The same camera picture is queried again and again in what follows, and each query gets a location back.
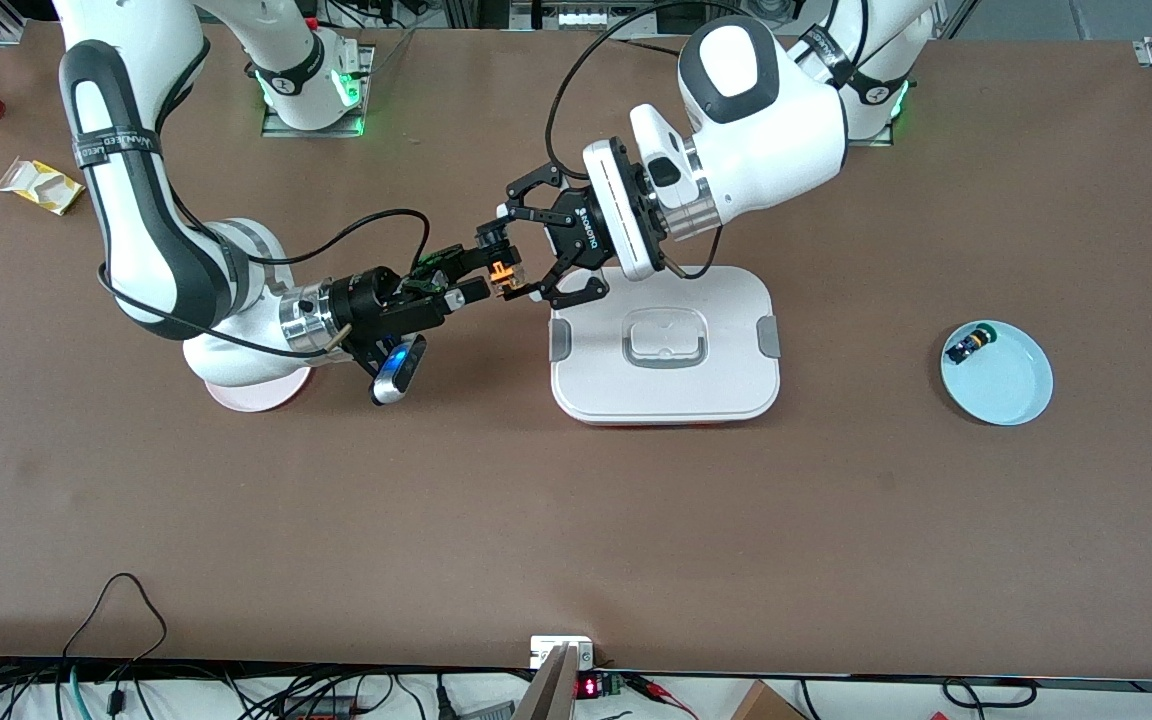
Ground white lidded container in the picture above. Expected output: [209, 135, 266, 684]
[548, 265, 782, 428]

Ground pink plate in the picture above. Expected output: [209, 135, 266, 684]
[204, 362, 315, 413]

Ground yellow and white carton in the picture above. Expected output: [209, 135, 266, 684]
[0, 160, 87, 216]

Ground small white box device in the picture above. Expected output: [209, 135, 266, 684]
[530, 635, 595, 669]

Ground grey wooden bar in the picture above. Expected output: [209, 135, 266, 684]
[514, 643, 582, 720]

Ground red clip leads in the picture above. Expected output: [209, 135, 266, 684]
[631, 676, 699, 719]

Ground light blue plate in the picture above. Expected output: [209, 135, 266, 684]
[940, 319, 1054, 427]

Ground brown cardboard box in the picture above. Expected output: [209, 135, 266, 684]
[731, 680, 807, 720]

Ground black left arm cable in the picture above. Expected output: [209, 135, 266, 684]
[546, 0, 797, 283]

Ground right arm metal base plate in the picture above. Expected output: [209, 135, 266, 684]
[261, 45, 375, 139]

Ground thin black looped cable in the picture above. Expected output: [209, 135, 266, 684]
[61, 572, 169, 663]

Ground black coiled cable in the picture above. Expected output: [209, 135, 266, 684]
[941, 677, 1039, 711]

